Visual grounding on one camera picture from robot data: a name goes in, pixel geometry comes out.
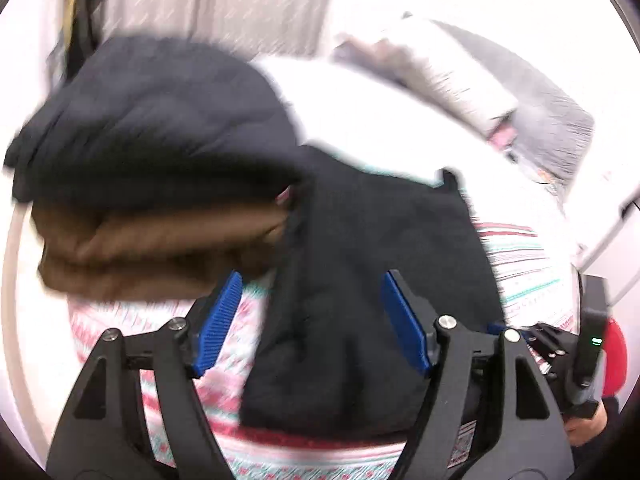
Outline large black coat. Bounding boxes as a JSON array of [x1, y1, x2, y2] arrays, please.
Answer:
[[239, 145, 503, 440]]

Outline hanging dark clothes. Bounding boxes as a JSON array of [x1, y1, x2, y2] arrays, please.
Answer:
[[48, 0, 104, 87]]

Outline person right hand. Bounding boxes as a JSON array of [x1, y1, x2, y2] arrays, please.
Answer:
[[564, 400, 608, 448]]

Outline red plastic chair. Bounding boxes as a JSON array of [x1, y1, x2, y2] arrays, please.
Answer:
[[603, 318, 628, 398]]

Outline patterned pink green blanket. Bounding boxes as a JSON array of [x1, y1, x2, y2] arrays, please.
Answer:
[[68, 217, 577, 479]]

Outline folded brown garment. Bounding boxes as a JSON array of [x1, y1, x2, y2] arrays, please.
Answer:
[[32, 203, 288, 302]]

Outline grey padded headboard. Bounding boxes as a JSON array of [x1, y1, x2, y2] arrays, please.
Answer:
[[439, 23, 594, 188]]

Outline pink pillow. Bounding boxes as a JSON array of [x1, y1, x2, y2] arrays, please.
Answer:
[[488, 124, 518, 152]]

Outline folded black quilted jacket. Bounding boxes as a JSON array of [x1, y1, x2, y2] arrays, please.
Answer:
[[4, 35, 305, 209]]

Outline folded cream duvet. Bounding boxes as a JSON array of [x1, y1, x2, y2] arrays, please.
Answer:
[[332, 15, 518, 138]]

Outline grey dotted curtain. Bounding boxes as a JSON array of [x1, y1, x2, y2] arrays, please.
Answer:
[[102, 0, 329, 58]]

